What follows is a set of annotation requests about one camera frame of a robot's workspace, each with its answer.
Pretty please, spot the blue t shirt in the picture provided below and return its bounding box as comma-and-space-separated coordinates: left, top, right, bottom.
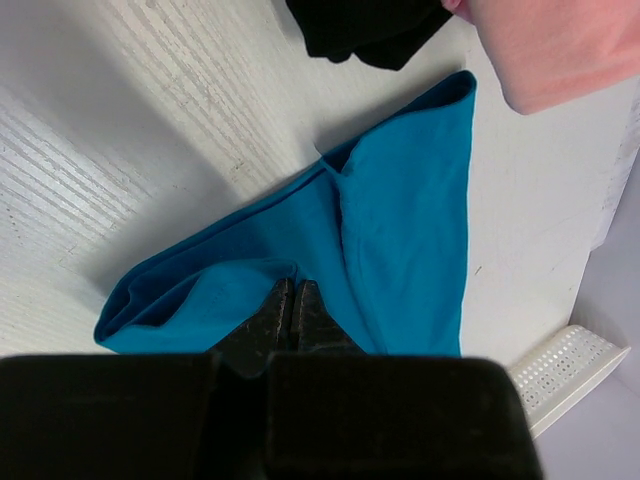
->
94, 71, 477, 356

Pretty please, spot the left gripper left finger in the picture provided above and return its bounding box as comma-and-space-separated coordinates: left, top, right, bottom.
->
1, 279, 294, 479

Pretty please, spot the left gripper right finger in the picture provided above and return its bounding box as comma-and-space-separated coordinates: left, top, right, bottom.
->
264, 281, 543, 479

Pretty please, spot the folded pink t shirt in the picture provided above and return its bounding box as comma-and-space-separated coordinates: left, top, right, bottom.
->
442, 0, 639, 115

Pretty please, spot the white plastic basket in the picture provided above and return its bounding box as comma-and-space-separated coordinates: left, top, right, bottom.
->
509, 325, 630, 438

